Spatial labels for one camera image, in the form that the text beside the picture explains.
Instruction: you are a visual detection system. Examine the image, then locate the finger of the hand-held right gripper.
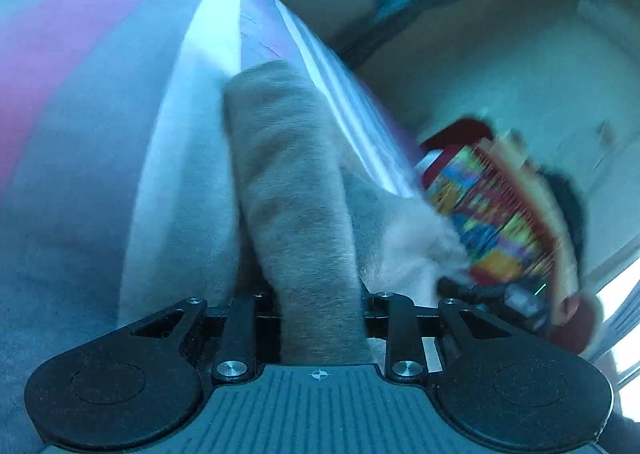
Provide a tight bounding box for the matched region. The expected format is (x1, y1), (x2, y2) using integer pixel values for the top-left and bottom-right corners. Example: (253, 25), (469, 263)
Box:
(436, 276), (507, 299)

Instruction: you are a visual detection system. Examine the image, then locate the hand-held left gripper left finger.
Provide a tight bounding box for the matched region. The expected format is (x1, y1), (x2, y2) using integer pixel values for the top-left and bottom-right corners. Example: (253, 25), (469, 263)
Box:
(131, 291), (275, 385)

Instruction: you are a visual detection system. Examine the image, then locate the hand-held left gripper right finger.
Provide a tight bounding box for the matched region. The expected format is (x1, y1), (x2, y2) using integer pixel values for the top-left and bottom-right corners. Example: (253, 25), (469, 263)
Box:
(364, 293), (506, 383)

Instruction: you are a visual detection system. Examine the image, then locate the grey towel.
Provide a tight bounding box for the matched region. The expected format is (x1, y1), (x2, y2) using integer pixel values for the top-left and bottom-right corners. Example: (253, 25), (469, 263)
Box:
(222, 60), (473, 366)

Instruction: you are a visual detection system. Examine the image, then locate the person's right forearm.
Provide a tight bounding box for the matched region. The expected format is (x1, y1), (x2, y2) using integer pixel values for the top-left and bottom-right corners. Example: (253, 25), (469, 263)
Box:
(550, 291), (603, 357)

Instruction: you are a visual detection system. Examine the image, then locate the window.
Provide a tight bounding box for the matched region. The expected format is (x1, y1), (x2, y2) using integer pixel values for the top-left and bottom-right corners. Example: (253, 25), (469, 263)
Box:
(592, 276), (640, 387)

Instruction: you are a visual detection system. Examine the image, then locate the striped bed sheet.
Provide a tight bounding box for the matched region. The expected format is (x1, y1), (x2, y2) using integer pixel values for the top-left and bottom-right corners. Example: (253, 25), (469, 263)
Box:
(0, 0), (426, 454)

